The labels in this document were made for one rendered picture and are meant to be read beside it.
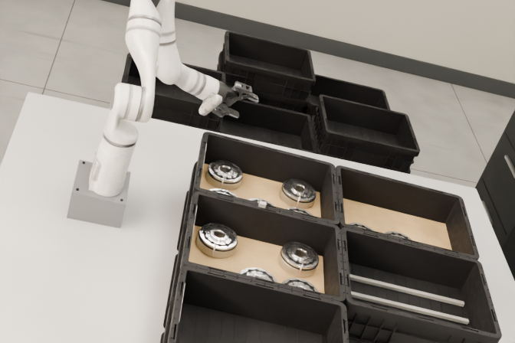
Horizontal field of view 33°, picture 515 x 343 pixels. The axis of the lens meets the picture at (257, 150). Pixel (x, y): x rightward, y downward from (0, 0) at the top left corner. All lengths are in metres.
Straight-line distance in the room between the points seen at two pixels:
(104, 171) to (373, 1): 3.29
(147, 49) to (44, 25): 2.66
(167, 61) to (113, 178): 0.38
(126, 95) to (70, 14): 2.90
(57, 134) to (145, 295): 0.72
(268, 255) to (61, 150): 0.77
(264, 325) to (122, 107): 0.65
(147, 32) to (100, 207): 0.49
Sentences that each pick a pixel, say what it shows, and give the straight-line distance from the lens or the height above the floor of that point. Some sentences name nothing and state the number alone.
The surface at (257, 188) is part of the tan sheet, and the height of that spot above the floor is 0.83.
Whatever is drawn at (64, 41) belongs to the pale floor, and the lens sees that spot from 4.81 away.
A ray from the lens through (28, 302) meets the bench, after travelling 2.20.
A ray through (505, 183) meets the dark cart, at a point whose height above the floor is 0.48.
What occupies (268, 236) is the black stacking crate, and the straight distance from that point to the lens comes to 2.34.
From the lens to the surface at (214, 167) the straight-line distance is 2.51.
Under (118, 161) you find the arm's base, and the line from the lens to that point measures 2.34.
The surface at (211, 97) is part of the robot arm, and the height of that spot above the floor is 0.98.
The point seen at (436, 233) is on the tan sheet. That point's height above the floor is 0.83.
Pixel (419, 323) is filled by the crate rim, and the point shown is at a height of 0.92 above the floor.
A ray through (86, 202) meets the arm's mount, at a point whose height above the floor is 0.77.
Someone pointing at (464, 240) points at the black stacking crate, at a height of 0.90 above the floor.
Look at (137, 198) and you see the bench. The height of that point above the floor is 0.70.
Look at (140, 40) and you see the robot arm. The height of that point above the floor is 1.20.
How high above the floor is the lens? 2.24
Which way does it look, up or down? 31 degrees down
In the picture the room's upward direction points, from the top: 18 degrees clockwise
